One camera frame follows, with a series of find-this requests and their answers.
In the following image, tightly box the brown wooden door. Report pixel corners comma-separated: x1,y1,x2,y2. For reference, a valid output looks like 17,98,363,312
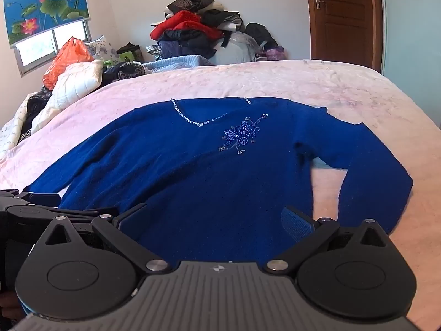
305,0,383,73

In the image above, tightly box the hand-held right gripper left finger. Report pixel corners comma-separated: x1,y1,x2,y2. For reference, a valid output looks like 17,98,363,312
34,203,172,276

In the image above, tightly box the dark patterned garment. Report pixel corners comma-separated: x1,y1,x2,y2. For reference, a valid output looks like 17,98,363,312
101,61,152,85

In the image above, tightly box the green plastic stool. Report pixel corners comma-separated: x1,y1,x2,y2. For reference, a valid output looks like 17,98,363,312
103,51,138,68

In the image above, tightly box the pink blanket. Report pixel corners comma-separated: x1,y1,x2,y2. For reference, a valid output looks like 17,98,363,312
0,58,441,328

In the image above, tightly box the white printed quilt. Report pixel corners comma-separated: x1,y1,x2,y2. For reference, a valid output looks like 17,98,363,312
0,93,31,159

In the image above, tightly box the purple bag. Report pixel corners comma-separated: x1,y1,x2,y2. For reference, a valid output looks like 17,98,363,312
263,46,286,62

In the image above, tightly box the black backpack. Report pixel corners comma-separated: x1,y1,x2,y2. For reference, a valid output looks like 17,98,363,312
244,22,279,52

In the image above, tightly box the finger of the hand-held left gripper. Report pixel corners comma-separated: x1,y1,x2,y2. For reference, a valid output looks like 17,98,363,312
46,208,119,225
0,189,62,208

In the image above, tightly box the navy jacket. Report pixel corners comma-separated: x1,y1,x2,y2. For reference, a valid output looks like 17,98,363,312
157,29,217,61

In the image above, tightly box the clear plastic bag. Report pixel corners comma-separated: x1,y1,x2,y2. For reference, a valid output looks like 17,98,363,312
215,31,259,65

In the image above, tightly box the dark cloth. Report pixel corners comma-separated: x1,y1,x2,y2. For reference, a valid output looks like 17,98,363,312
116,42,140,56

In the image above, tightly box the lotus print window blind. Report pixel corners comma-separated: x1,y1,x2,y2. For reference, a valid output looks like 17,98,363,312
0,0,91,49

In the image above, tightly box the black and white garment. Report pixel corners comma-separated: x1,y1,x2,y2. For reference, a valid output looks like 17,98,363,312
200,9,245,47

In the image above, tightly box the red garment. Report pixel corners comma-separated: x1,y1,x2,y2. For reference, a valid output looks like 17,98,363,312
150,10,224,41

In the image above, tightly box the orange plastic bag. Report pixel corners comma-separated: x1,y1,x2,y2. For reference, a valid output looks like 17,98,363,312
42,37,94,91

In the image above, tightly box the black lace garment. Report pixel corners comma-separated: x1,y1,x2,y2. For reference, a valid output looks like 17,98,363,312
21,86,52,142

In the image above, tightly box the window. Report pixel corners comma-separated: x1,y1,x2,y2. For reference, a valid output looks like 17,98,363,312
14,19,92,78

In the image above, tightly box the blue beaded sweater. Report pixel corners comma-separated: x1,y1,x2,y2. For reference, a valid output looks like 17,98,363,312
22,97,414,266

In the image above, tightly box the light blue knit blanket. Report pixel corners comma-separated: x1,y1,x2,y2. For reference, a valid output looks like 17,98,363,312
143,55,216,74

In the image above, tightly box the floral pillow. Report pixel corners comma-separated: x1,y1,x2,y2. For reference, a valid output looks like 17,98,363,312
84,35,123,66

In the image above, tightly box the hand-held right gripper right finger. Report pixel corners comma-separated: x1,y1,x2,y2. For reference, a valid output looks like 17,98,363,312
265,205,391,276

